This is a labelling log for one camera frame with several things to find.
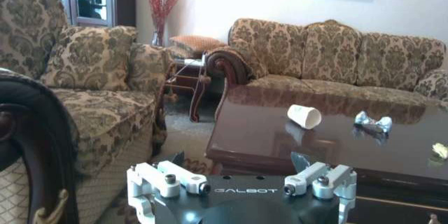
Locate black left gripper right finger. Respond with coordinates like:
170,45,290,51
284,152,357,224

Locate white paper cup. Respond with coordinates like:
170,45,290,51
286,104,322,130

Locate orange woven cushion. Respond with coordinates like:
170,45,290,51
169,35,228,54

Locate dark glossy wooden coffee table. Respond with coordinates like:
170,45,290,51
205,89,448,224

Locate floral patterned armchair sofa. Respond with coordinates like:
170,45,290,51
0,0,176,224

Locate floral patterned throw pillow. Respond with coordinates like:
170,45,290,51
40,26,137,91

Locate small wooden side table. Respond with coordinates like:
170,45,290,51
164,57,212,123

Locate red branches in glass vase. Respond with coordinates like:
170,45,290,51
144,0,185,47

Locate long floral patterned sofa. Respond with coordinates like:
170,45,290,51
205,18,448,109

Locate crumpled silver foil wrapper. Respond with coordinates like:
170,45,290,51
353,111,393,134

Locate crumpled white paper ball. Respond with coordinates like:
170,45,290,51
430,142,448,160

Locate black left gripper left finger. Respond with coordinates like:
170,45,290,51
125,151,212,224

